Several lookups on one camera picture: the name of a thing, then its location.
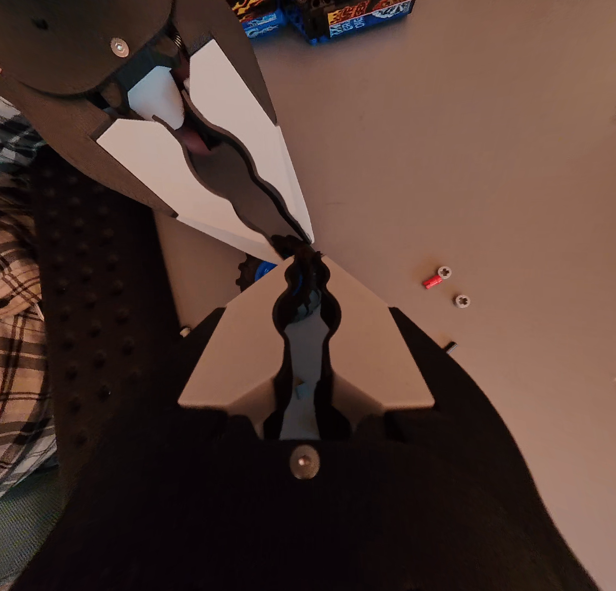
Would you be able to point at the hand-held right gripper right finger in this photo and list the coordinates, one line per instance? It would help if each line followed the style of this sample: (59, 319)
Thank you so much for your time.
(385, 360)

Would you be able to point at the person's left hand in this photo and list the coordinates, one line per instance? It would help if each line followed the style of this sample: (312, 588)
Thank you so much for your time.
(198, 141)

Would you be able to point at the small grey toy bush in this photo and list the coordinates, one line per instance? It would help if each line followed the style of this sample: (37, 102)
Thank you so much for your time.
(461, 301)
(445, 272)

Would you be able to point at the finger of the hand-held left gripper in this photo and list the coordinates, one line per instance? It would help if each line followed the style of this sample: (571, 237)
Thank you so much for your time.
(159, 167)
(250, 119)

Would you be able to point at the blue toy wheel rim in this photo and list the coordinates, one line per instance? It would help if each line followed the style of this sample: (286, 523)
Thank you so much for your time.
(264, 269)

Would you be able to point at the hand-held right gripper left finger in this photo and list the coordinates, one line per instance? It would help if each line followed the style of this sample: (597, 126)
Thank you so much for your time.
(231, 360)

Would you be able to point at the small red toy pin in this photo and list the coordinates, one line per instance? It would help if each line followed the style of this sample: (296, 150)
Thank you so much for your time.
(431, 281)

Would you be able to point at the grey desk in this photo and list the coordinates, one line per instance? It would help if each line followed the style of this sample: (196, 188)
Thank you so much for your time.
(433, 143)

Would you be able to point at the black toy tire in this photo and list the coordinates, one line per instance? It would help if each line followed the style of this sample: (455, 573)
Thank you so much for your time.
(301, 249)

